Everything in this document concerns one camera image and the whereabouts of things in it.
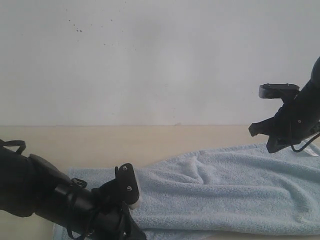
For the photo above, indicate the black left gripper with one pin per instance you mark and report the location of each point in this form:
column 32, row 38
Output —
column 104, row 216

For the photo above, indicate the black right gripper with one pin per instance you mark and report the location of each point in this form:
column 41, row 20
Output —
column 297, row 120

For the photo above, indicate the light blue fluffy towel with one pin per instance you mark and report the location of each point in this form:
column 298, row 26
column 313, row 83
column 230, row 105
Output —
column 241, row 189

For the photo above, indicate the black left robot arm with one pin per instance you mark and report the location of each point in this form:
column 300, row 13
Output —
column 30, row 185

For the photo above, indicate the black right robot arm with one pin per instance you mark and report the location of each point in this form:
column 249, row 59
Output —
column 312, row 87

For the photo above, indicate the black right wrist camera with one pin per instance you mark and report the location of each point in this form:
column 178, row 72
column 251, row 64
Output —
column 278, row 91

